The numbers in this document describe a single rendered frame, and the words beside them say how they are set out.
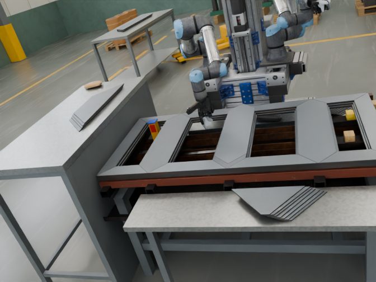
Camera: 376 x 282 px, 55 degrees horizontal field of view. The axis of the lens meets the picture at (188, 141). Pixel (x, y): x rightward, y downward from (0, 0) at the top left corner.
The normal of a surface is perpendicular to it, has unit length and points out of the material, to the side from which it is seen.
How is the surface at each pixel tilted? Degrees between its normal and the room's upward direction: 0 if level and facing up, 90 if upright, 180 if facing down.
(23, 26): 90
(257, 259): 0
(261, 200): 0
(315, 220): 0
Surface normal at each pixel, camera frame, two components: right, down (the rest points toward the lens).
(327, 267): -0.23, -0.86
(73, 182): 0.94, -0.08
